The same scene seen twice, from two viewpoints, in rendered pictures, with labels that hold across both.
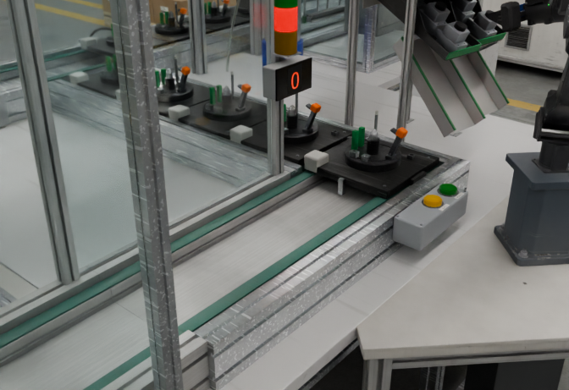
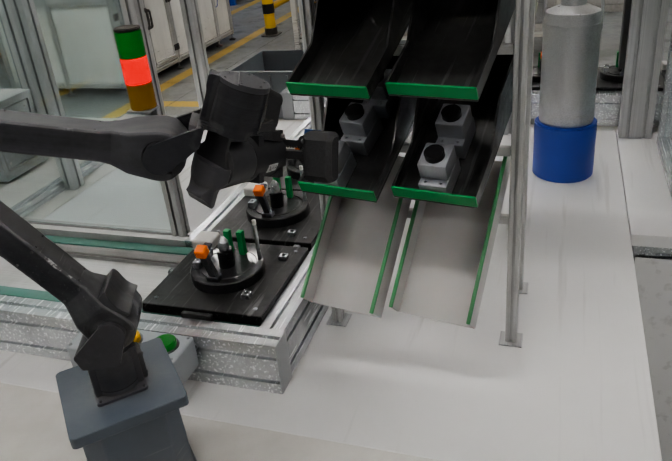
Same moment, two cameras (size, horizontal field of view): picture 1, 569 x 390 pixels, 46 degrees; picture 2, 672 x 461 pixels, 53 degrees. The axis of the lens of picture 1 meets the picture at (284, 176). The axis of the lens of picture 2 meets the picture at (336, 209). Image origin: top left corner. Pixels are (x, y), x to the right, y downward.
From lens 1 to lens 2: 187 cm
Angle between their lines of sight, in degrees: 62
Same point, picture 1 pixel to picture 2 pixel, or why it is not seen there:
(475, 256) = not seen: hidden behind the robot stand
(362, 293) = (26, 366)
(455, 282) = (51, 427)
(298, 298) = not seen: outside the picture
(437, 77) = (383, 221)
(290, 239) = not seen: hidden behind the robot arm
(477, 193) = (300, 404)
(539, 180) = (64, 378)
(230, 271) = (17, 276)
